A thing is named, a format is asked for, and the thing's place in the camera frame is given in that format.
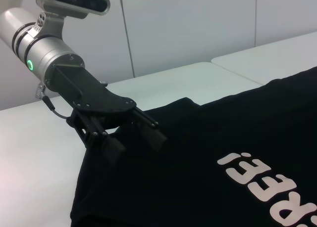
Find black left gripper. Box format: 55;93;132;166
46;64;137;165

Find black shirt with FREE print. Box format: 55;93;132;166
70;66;317;227

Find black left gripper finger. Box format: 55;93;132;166
127;107;168;153

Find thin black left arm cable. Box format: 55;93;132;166
34;83;71;120

